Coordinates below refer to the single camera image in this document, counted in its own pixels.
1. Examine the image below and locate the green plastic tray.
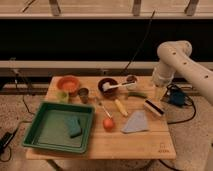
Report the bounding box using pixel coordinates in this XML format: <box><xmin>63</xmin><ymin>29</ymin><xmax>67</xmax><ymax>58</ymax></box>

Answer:
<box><xmin>22</xmin><ymin>102</ymin><xmax>95</xmax><ymax>154</ymax></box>

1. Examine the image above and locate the small grey metal cup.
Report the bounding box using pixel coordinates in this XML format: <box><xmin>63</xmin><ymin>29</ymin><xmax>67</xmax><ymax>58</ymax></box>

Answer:
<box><xmin>78</xmin><ymin>88</ymin><xmax>89</xmax><ymax>104</ymax></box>

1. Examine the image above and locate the orange apple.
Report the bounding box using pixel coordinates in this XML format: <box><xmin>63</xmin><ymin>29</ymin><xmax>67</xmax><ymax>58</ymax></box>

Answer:
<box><xmin>103</xmin><ymin>118</ymin><xmax>115</xmax><ymax>131</ymax></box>

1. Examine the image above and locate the light green cup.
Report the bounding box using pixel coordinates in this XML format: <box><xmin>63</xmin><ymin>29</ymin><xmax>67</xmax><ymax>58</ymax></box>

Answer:
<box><xmin>57</xmin><ymin>91</ymin><xmax>69</xmax><ymax>103</ymax></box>

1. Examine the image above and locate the orange bowl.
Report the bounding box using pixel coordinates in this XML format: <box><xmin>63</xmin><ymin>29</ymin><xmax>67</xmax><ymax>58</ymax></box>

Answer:
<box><xmin>57</xmin><ymin>76</ymin><xmax>80</xmax><ymax>93</ymax></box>

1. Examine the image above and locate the black hanging cable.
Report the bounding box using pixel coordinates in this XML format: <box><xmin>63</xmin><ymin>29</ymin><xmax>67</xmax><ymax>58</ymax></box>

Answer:
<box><xmin>120</xmin><ymin>9</ymin><xmax>157</xmax><ymax>76</ymax></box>

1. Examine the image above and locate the black white brush block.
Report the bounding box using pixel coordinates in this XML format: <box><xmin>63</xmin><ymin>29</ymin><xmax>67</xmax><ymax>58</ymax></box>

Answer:
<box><xmin>144</xmin><ymin>100</ymin><xmax>164</xmax><ymax>116</ymax></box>

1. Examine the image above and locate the small brown cup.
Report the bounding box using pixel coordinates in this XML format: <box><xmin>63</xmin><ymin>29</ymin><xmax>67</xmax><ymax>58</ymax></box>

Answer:
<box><xmin>126</xmin><ymin>75</ymin><xmax>137</xmax><ymax>90</ymax></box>

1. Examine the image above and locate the dark brown bowl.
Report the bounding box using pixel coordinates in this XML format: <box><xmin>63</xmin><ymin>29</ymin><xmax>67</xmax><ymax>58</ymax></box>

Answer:
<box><xmin>98</xmin><ymin>78</ymin><xmax>118</xmax><ymax>99</ymax></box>

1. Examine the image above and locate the small metal spoon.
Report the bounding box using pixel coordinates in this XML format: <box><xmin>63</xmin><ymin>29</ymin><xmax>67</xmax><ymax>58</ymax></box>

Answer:
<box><xmin>98</xmin><ymin>102</ymin><xmax>112</xmax><ymax>118</ymax></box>

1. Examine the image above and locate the blue grey cloth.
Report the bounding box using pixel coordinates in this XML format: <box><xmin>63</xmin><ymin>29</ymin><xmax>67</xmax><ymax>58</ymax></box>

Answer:
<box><xmin>121</xmin><ymin>110</ymin><xmax>149</xmax><ymax>134</ymax></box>

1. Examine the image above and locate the green cucumber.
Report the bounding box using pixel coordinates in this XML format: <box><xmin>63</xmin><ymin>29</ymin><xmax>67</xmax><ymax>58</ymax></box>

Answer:
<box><xmin>127</xmin><ymin>92</ymin><xmax>147</xmax><ymax>99</ymax></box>

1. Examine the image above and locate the green sponge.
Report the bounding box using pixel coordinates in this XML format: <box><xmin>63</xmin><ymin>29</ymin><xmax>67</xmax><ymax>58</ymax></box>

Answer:
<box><xmin>66</xmin><ymin>116</ymin><xmax>82</xmax><ymax>138</ymax></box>

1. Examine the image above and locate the white spoon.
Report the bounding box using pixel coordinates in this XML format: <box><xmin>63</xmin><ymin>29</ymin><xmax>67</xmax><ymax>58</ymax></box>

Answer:
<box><xmin>102</xmin><ymin>82</ymin><xmax>131</xmax><ymax>91</ymax></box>

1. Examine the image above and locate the blue black device with cables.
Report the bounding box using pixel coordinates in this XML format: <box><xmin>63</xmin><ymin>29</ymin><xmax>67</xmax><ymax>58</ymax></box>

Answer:
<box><xmin>165</xmin><ymin>83</ymin><xmax>197</xmax><ymax>125</ymax></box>

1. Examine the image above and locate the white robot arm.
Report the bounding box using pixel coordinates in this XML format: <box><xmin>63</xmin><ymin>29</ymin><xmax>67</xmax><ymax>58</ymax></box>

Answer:
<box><xmin>152</xmin><ymin>41</ymin><xmax>213</xmax><ymax>105</ymax></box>

